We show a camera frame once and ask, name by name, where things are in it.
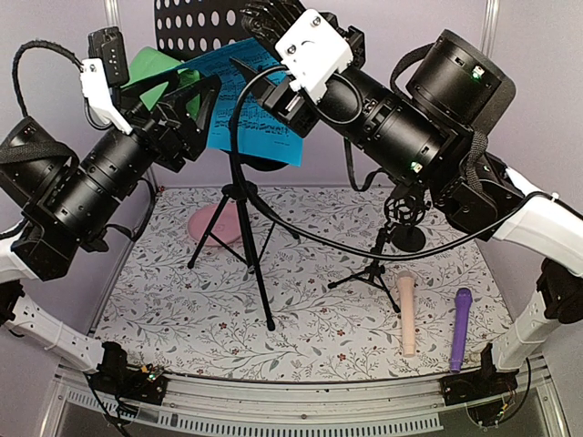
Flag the green paper sheet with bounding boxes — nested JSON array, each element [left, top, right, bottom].
[[120, 46, 201, 120]]

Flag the blue sheet music paper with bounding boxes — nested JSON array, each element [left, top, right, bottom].
[[186, 38, 303, 167]]

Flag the black perforated music stand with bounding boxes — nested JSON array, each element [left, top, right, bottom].
[[154, 1, 275, 331]]

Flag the black shock mount tripod stand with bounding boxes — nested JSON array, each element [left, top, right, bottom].
[[327, 195, 432, 314]]

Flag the black round-base mic stand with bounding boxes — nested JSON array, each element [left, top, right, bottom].
[[392, 225, 426, 253]]

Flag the pink beige microphone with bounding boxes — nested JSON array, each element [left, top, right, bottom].
[[396, 271, 415, 358]]

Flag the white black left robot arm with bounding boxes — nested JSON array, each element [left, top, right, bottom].
[[1, 71, 221, 395]]

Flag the pink round plate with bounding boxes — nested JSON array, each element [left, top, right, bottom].
[[187, 202, 241, 245]]

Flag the purple microphone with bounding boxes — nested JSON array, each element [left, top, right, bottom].
[[450, 288, 473, 373]]

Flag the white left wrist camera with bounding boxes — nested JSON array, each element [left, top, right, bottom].
[[80, 58, 133, 135]]

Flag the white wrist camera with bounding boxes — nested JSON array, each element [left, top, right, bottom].
[[274, 9, 353, 103], [80, 58, 133, 135]]

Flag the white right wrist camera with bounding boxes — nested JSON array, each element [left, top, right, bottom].
[[274, 9, 353, 103]]

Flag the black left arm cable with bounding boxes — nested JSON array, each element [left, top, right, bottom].
[[12, 39, 87, 119]]

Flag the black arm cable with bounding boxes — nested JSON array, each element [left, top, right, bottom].
[[229, 66, 559, 262], [12, 39, 87, 119]]

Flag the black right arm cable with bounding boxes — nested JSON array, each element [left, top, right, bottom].
[[229, 66, 559, 262]]

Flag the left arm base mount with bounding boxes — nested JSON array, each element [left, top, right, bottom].
[[89, 341, 169, 405]]

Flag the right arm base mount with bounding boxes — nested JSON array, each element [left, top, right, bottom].
[[439, 344, 532, 429]]

